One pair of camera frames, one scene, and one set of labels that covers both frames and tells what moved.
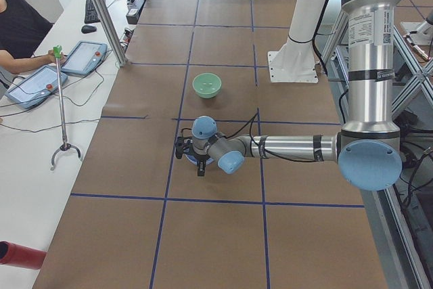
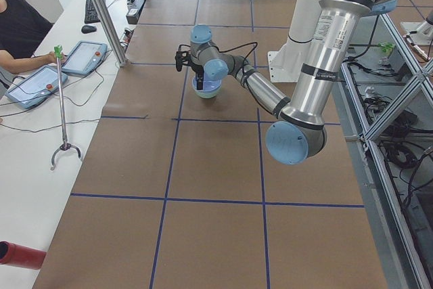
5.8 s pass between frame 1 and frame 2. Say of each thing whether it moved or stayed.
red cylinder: stayed
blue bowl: moved
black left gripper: moved
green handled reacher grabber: stayed
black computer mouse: stayed
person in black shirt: stayed
